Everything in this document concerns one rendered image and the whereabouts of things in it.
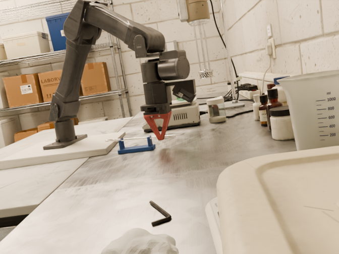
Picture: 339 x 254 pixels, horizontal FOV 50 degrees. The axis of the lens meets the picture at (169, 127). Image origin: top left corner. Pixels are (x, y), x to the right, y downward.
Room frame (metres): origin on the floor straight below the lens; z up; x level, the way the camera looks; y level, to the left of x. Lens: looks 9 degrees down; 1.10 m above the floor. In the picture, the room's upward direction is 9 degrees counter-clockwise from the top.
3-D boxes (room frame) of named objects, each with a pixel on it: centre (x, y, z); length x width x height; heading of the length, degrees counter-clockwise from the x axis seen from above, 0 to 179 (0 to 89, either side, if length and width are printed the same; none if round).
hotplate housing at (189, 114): (1.30, -0.02, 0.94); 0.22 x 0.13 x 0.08; 82
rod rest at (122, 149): (0.97, 0.10, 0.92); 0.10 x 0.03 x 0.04; 78
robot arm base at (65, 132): (1.20, 0.34, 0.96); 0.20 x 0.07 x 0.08; 169
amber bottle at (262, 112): (1.04, -0.28, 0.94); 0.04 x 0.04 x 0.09
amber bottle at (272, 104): (0.95, -0.28, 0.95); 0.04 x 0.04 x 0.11
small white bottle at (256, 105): (1.15, -0.29, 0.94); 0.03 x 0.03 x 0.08
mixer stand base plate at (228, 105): (1.64, -0.19, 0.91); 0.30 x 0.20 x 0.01; 86
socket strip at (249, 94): (1.94, -0.44, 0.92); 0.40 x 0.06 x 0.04; 176
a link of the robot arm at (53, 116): (1.20, 0.33, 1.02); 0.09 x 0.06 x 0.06; 142
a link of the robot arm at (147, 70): (0.95, 0.02, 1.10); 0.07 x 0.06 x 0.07; 52
